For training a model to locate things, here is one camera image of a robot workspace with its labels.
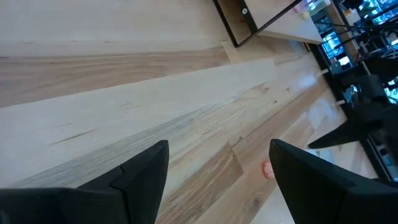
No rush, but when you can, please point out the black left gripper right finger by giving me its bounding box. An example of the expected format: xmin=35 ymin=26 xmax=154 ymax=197
xmin=269 ymin=138 xmax=398 ymax=224

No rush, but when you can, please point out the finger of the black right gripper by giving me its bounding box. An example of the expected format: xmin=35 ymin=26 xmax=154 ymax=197
xmin=307 ymin=119 xmax=374 ymax=150

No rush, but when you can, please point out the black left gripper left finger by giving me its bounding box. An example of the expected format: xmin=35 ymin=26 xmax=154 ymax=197
xmin=0 ymin=139 xmax=170 ymax=224

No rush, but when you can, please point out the wooden shelf black metal frame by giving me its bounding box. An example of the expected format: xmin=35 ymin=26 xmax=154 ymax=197
xmin=213 ymin=0 xmax=324 ymax=48

